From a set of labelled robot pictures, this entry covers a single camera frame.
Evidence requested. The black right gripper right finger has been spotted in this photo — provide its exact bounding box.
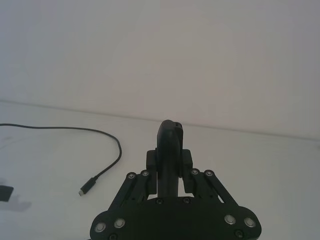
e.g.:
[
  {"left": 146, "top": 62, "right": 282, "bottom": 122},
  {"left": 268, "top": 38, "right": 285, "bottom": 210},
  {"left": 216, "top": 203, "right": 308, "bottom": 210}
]
[{"left": 179, "top": 149, "right": 241, "bottom": 209}]

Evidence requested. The small black plug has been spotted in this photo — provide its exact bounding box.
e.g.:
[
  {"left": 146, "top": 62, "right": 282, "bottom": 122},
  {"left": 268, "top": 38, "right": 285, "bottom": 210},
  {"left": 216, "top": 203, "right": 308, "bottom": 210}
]
[{"left": 0, "top": 184, "right": 14, "bottom": 202}]

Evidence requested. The white table cloth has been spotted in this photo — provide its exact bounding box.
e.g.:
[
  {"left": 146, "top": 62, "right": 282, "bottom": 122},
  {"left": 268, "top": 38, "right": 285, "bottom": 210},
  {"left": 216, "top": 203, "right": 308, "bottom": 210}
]
[{"left": 0, "top": 99, "right": 320, "bottom": 240}]

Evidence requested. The black cable with small plug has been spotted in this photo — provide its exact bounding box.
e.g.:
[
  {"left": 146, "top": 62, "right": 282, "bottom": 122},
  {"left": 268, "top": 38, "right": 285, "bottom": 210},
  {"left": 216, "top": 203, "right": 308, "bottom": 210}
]
[{"left": 0, "top": 122, "right": 123, "bottom": 198}]

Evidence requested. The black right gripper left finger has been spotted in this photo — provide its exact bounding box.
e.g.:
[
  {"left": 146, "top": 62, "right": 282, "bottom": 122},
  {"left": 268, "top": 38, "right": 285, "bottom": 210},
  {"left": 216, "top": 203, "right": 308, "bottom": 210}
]
[{"left": 110, "top": 149, "right": 159, "bottom": 210}]

